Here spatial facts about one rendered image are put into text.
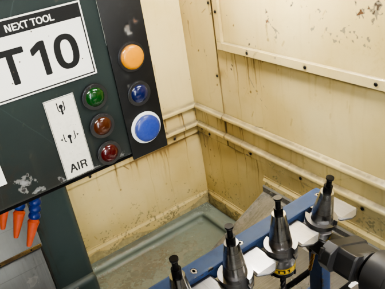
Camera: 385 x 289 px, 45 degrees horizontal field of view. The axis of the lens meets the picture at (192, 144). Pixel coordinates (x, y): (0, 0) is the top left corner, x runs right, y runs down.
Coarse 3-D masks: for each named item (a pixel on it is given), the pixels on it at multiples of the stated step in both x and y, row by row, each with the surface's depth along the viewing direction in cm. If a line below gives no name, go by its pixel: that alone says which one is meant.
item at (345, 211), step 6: (336, 198) 96; (336, 204) 95; (342, 204) 95; (348, 204) 94; (336, 210) 93; (342, 210) 93; (348, 210) 92; (354, 210) 92; (342, 216) 91; (348, 216) 91; (354, 216) 91
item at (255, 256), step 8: (256, 248) 87; (248, 256) 85; (256, 256) 85; (264, 256) 84; (256, 264) 83; (264, 264) 83; (272, 264) 82; (256, 272) 81; (264, 272) 81; (272, 272) 81
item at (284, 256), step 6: (264, 240) 87; (294, 240) 86; (264, 246) 86; (294, 246) 84; (270, 252) 84; (276, 252) 84; (282, 252) 83; (288, 252) 84; (294, 252) 84; (276, 258) 84; (282, 258) 83; (288, 258) 85; (294, 258) 85; (282, 264) 84
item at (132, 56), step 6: (126, 48) 46; (132, 48) 46; (138, 48) 46; (126, 54) 46; (132, 54) 46; (138, 54) 46; (126, 60) 46; (132, 60) 46; (138, 60) 47; (126, 66) 46; (132, 66) 46; (138, 66) 47
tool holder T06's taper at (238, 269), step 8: (224, 248) 78; (232, 248) 77; (240, 248) 78; (224, 256) 78; (232, 256) 77; (240, 256) 78; (224, 264) 79; (232, 264) 78; (240, 264) 78; (224, 272) 79; (232, 272) 78; (240, 272) 78; (232, 280) 79
